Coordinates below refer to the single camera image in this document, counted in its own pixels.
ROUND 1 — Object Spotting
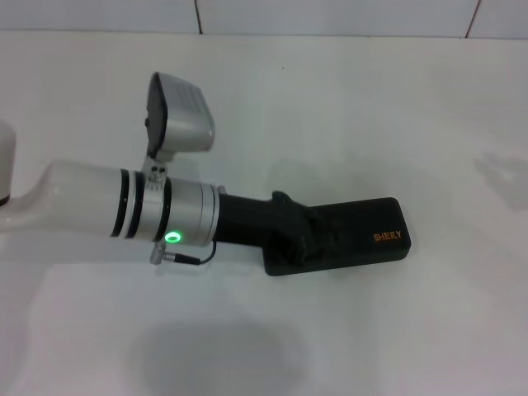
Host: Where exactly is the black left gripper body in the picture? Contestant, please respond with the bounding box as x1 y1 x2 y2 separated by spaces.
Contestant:
213 190 319 266

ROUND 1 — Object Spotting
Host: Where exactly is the black glasses case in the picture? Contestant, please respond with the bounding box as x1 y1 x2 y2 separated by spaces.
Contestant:
263 196 415 277

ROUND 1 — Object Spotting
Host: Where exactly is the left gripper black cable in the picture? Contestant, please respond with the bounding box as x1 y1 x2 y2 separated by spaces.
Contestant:
148 240 219 267

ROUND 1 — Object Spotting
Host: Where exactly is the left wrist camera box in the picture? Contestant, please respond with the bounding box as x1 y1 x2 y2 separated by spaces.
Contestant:
144 71 218 160

